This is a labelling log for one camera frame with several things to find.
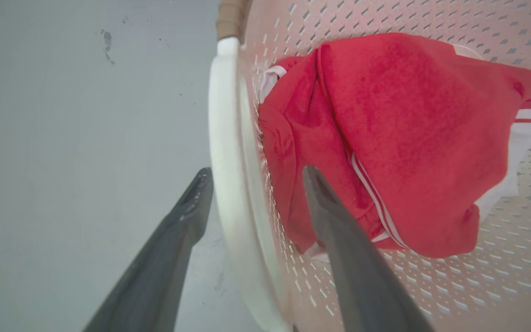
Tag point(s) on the red garment with white stripes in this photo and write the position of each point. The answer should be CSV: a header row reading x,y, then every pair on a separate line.
x,y
408,138

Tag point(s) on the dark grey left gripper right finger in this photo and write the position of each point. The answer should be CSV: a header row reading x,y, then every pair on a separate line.
x,y
362,272

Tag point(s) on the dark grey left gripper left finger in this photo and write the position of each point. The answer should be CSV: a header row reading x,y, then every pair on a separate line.
x,y
155,272

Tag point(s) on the white perforated plastic laundry basket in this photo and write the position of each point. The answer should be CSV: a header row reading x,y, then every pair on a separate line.
x,y
454,286

